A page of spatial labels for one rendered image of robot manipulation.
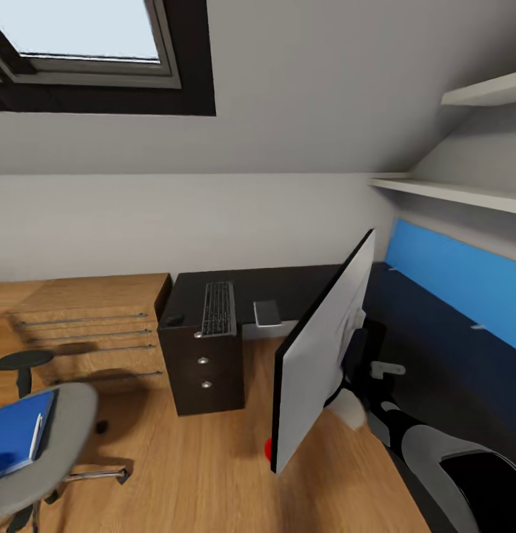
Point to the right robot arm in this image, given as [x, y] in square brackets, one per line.
[473, 485]

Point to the swivel chair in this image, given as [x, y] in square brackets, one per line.
[70, 422]

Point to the notebook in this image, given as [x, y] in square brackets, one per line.
[267, 314]

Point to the monitor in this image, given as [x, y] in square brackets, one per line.
[307, 362]

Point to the pen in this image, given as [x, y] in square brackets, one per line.
[35, 435]

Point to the folder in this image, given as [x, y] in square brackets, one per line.
[17, 423]

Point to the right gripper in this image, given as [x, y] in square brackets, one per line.
[363, 379]

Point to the keyboard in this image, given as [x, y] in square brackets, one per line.
[219, 311]

